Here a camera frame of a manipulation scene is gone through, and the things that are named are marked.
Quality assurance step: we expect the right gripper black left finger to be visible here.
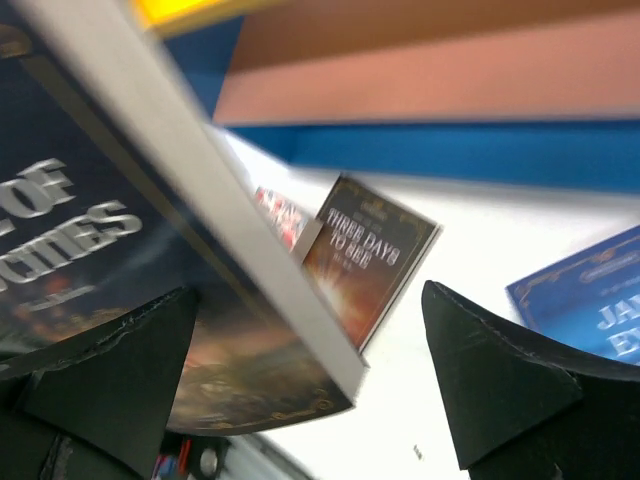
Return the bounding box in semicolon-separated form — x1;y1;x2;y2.
1;289;198;479

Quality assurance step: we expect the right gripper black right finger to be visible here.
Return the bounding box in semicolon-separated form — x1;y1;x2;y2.
421;281;639;479

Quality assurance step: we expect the A Tale of Two Cities book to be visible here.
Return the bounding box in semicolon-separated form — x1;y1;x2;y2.
1;1;365;435

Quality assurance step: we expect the Jane Eyre book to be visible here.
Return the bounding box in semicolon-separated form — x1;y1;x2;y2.
507;226;639;365

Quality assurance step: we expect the Three Days to See book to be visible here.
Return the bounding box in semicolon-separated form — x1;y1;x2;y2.
303;175;442;351

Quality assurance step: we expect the Little Women book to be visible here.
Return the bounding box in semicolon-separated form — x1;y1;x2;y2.
254;187;323;263

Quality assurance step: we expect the blue wooden bookshelf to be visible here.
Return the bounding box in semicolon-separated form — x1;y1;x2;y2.
127;0;640;194

